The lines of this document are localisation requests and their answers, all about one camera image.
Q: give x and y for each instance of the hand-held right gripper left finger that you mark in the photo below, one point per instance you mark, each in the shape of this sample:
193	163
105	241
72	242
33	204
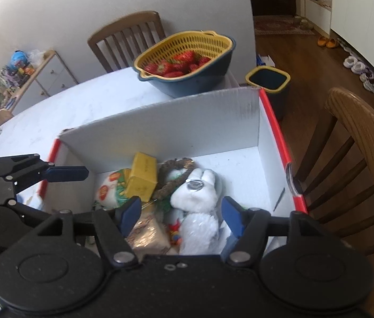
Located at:
130	214

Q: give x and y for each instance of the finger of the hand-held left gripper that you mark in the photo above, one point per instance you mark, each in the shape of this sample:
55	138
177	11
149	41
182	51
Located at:
67	174
31	209

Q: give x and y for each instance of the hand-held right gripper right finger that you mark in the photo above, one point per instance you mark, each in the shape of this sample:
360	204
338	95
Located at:
234	216

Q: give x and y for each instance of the silver foil packet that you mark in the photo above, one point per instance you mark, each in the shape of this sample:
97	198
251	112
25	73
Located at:
147	235

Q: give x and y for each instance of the embroidered sachet with green tassel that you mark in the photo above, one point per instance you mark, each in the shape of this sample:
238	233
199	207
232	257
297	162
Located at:
110	188

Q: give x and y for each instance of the white plush toy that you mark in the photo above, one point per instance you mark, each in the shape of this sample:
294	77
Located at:
196	205

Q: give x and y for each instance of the small yellow box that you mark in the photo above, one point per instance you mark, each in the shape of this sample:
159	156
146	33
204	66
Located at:
142	175

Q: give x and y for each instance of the red cardboard box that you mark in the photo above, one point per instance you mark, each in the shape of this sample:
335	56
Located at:
190	122

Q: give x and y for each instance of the small silver metal cap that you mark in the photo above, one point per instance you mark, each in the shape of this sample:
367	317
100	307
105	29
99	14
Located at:
195	184

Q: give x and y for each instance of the white wooden sideboard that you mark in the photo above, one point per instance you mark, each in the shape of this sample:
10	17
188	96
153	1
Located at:
51	76

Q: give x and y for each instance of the dark blue yellow-rimmed trash bin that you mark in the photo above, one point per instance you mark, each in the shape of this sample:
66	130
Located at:
273	102

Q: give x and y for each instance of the clear plastic bag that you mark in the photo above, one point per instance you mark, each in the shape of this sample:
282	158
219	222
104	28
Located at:
36	56

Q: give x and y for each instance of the blue globe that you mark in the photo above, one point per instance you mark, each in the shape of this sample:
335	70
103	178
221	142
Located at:
18	59

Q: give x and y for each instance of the dark blue plastic bowl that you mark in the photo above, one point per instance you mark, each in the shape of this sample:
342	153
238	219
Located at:
190	87

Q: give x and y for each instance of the pile of strawberries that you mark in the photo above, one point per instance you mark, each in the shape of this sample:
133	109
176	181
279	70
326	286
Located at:
173	64

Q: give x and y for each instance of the wooden curved-back dining chair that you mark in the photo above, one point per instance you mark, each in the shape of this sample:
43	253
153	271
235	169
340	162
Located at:
362	129

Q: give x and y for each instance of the white and blue carton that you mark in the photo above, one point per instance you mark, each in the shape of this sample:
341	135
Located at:
265	60

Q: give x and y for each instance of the wooden slatted dining chair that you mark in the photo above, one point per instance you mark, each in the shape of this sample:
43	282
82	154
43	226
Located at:
124	23

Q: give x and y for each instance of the grey sneaker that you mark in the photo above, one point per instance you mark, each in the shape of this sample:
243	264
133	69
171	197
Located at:
368	77
373	87

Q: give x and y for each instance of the white fluffy shoe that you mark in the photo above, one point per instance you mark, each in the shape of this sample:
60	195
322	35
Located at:
350	61
359	67

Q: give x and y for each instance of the patterned door rug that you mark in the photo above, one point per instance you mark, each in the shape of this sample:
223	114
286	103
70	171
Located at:
279	25

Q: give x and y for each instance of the white wooden wall cabinet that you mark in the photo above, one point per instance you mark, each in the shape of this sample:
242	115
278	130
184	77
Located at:
355	6

